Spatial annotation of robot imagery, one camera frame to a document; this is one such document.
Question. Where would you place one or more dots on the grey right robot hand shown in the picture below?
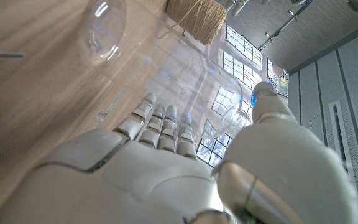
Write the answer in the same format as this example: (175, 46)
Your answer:
(154, 186)

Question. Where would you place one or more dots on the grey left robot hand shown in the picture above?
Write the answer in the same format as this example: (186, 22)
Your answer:
(238, 7)

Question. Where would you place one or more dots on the jute twine spool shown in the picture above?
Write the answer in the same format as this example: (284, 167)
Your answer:
(197, 18)

